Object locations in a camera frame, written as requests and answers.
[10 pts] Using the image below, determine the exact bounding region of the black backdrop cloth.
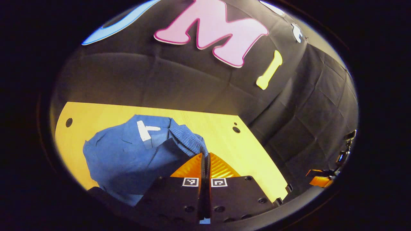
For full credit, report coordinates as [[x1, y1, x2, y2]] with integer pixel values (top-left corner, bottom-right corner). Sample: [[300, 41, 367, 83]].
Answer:
[[50, 0, 359, 199]]

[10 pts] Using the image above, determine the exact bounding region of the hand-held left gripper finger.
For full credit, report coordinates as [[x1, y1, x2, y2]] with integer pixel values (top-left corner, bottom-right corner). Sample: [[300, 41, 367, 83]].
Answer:
[[135, 152, 206, 225], [205, 153, 278, 224]]

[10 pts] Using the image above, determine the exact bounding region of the blue button shirt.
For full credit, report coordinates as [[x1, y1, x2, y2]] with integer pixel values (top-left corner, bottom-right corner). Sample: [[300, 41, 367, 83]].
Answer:
[[83, 115, 211, 224]]

